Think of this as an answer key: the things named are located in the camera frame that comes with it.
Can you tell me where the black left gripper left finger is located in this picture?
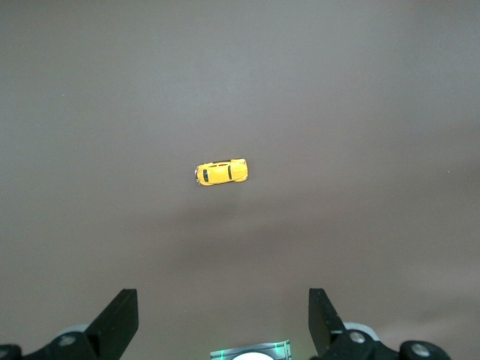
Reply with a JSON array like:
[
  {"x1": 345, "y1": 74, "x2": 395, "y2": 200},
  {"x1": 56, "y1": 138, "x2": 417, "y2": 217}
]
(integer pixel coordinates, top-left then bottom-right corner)
[{"x1": 0, "y1": 287, "x2": 140, "y2": 360}]

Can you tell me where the yellow beetle toy car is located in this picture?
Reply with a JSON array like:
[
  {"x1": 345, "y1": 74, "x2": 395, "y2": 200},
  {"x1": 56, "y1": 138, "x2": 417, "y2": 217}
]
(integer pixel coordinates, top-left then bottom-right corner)
[{"x1": 193, "y1": 157, "x2": 249, "y2": 186}]

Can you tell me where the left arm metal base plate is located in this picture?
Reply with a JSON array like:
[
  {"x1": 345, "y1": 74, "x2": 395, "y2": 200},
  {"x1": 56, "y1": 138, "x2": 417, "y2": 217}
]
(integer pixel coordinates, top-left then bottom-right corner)
[{"x1": 209, "y1": 339, "x2": 293, "y2": 360}]

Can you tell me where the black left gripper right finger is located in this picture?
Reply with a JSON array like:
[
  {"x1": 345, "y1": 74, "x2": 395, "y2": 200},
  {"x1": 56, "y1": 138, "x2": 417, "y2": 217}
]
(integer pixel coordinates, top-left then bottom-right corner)
[{"x1": 308, "y1": 287, "x2": 451, "y2": 360}]

